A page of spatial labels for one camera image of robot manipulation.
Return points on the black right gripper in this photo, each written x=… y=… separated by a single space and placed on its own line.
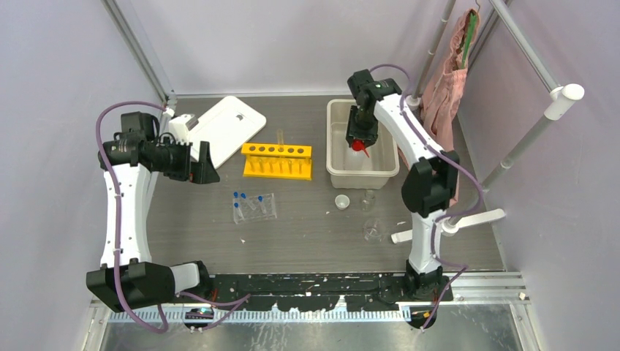
x=368 y=136

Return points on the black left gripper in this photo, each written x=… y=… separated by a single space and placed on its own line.
x=202 y=171

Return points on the white red wash bottle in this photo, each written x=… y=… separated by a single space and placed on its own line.
x=357 y=158

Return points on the small glass beaker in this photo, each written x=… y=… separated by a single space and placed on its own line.
x=368 y=200

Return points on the small white cup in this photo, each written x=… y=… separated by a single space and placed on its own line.
x=342 y=202

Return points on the clear glass test tube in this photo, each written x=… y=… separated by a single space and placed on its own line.
x=280 y=137

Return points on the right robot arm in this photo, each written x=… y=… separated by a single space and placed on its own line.
x=431 y=182

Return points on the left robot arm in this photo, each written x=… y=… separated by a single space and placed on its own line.
x=127 y=277

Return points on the beige plastic bin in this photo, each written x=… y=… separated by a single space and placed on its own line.
x=383 y=154

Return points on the clear acrylic tube tray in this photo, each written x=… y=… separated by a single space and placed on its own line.
x=246 y=209

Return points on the yellow test tube rack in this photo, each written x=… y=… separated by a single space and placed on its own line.
x=266 y=160

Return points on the pink cloth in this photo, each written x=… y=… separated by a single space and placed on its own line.
x=442 y=95

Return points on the green clothes hanger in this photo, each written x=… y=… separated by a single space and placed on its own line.
x=470 y=29

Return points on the white garment rack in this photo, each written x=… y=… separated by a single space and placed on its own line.
x=552 y=100

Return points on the aluminium frame rail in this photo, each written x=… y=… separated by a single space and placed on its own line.
x=469 y=289

